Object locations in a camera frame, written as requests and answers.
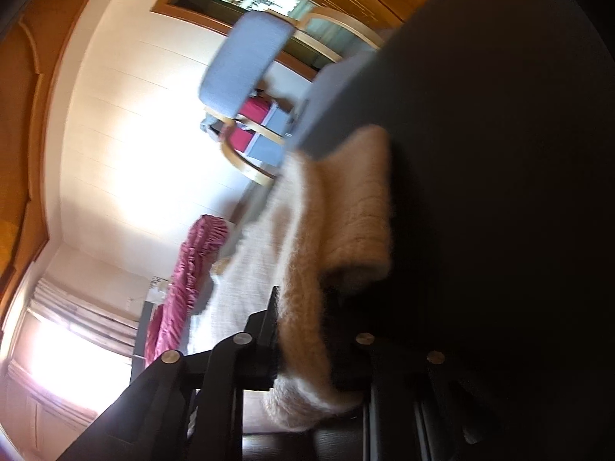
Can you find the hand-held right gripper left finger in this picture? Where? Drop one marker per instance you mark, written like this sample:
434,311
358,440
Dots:
266,341

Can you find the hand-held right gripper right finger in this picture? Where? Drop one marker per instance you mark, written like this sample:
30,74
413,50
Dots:
365,365

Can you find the white knit sweater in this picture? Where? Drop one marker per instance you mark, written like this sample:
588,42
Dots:
346,230

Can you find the pink ruffled bedspread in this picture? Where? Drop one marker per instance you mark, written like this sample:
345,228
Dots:
187,273

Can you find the grey storage bin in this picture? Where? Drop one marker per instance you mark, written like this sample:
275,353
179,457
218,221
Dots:
276,120

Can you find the grey cloth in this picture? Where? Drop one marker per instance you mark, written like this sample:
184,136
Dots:
207,122

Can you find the red storage box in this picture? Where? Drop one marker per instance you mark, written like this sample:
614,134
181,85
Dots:
252,108

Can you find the wooden chair with grey cushions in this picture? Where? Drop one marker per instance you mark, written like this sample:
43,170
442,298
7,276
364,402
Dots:
245,62

